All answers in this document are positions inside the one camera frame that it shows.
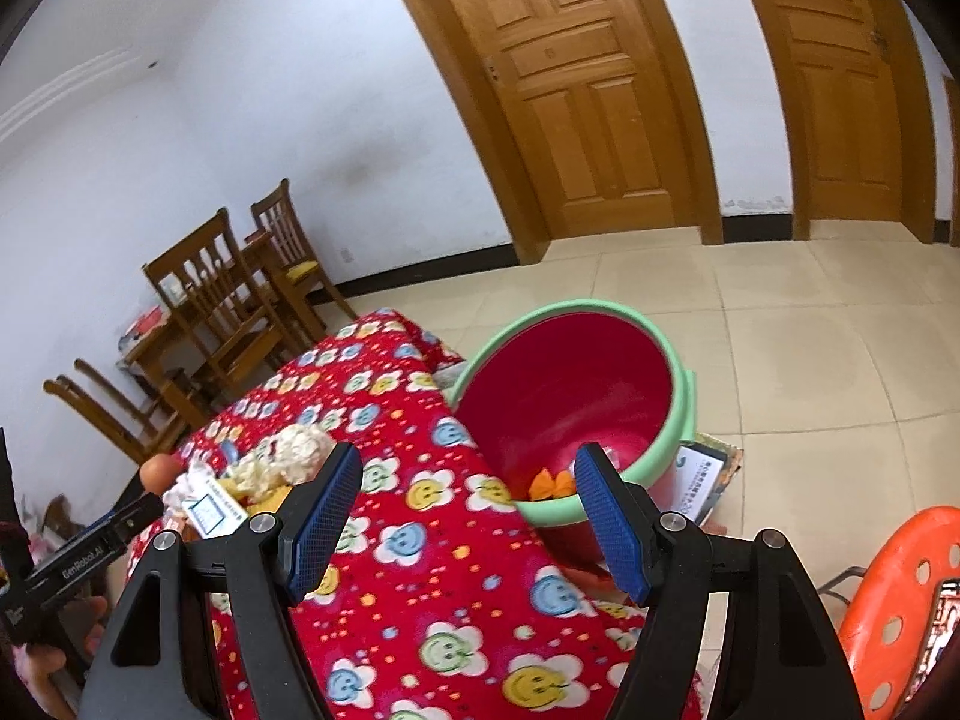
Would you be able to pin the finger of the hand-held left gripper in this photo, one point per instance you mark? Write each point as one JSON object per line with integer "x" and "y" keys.
{"x": 135, "y": 516}

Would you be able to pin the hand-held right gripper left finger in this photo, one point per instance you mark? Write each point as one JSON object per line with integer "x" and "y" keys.
{"x": 322, "y": 517}

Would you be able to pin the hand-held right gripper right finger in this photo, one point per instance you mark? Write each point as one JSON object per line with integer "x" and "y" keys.
{"x": 615, "y": 529}

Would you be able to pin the white wrapper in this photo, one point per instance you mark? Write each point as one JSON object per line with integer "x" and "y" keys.
{"x": 178, "y": 491}

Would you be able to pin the white tissue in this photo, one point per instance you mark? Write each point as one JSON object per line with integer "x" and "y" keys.
{"x": 296, "y": 454}

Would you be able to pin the white labelled card packet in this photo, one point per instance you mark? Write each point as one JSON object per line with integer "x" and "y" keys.
{"x": 214, "y": 516}

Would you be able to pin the yellowish tissue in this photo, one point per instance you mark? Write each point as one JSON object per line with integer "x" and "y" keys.
{"x": 251, "y": 481}

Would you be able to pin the red bucket with green rim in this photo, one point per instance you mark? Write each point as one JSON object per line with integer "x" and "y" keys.
{"x": 570, "y": 390}

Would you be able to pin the person's left hand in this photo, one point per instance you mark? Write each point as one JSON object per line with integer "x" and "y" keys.
{"x": 45, "y": 664}

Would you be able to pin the round orange-brown fruit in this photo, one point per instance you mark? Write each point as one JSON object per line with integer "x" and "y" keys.
{"x": 159, "y": 474}

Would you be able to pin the orange peel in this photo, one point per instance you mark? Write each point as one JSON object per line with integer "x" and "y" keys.
{"x": 551, "y": 485}

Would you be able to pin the printed booklet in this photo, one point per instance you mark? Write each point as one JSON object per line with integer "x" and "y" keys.
{"x": 701, "y": 476}

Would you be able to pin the red smiley-flower printed blanket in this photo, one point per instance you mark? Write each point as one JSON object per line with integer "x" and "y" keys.
{"x": 450, "y": 577}

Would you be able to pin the wooden dining table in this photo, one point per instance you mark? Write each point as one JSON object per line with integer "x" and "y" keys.
{"x": 161, "y": 356}

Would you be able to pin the red item on table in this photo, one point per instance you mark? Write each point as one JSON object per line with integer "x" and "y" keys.
{"x": 146, "y": 324}

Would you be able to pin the wooden slat-back chair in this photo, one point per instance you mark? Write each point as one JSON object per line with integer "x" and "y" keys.
{"x": 214, "y": 292}

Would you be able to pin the wooden chair with yellow cushion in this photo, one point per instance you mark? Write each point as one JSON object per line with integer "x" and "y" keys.
{"x": 289, "y": 255}

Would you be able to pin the orange plastic stool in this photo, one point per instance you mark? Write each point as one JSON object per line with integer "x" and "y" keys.
{"x": 892, "y": 592}

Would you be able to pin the wooden door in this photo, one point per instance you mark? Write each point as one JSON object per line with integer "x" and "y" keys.
{"x": 840, "y": 90}
{"x": 570, "y": 90}

